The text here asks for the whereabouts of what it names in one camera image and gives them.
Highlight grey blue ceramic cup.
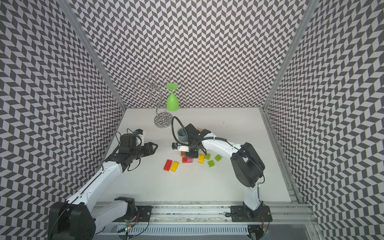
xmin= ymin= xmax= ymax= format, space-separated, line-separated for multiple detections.
xmin=177 ymin=128 xmax=188 ymax=143

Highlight yellow long lego brick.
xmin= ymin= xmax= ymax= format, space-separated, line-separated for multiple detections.
xmin=170 ymin=161 xmax=180 ymax=172

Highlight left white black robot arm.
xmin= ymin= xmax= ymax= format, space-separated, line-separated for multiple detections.
xmin=48 ymin=134 xmax=158 ymax=240

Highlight white slotted cable duct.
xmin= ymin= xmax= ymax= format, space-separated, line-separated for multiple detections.
xmin=99 ymin=225 xmax=249 ymax=237

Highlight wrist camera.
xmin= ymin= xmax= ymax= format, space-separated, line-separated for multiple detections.
xmin=172 ymin=143 xmax=190 ymax=152
xmin=134 ymin=129 xmax=145 ymax=146

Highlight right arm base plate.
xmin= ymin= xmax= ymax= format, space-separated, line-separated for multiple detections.
xmin=230 ymin=204 xmax=273 ymax=223

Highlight yellow curved lego brick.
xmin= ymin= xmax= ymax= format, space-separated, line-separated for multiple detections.
xmin=198 ymin=154 xmax=205 ymax=164

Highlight red long lego brick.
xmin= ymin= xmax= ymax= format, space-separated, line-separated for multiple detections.
xmin=164 ymin=160 xmax=173 ymax=172

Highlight green plastic wine glass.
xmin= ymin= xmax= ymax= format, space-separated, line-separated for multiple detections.
xmin=166 ymin=83 xmax=179 ymax=112

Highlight chrome wire glass rack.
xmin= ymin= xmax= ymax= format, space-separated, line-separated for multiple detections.
xmin=134 ymin=74 xmax=173 ymax=129

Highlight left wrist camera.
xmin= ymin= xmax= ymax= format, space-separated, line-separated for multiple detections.
xmin=134 ymin=129 xmax=145 ymax=146

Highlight green lego brick right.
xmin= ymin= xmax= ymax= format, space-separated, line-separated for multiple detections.
xmin=215 ymin=155 xmax=222 ymax=162

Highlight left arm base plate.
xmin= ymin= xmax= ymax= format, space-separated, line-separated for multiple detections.
xmin=114 ymin=206 xmax=153 ymax=223

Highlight green lego brick front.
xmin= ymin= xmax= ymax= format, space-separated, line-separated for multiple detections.
xmin=208 ymin=161 xmax=215 ymax=168

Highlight aluminium front rail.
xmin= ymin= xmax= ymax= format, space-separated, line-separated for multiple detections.
xmin=67 ymin=201 xmax=317 ymax=226

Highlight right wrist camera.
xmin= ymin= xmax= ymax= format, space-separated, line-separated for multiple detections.
xmin=172 ymin=143 xmax=190 ymax=152

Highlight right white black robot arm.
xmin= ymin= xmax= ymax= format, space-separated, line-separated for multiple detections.
xmin=183 ymin=124 xmax=266 ymax=213

